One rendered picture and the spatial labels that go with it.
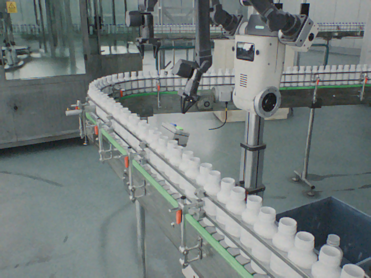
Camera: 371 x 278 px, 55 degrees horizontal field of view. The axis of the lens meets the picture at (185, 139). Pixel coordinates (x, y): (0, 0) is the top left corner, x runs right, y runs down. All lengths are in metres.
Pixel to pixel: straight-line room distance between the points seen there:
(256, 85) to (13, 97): 3.17
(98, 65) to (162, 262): 4.49
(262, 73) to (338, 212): 0.71
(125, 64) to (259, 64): 5.02
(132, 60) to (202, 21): 5.23
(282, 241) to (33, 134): 3.92
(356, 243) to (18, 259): 2.17
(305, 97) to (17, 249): 2.58
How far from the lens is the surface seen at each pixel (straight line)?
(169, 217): 1.30
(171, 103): 2.91
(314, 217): 1.45
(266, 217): 0.87
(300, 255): 0.81
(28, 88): 4.39
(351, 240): 1.48
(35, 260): 2.78
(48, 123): 4.50
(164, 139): 1.31
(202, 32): 1.48
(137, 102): 2.84
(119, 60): 6.56
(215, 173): 1.06
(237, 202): 0.95
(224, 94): 2.82
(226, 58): 5.32
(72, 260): 2.70
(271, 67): 1.76
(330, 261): 0.78
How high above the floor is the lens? 1.61
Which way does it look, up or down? 20 degrees down
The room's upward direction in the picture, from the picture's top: straight up
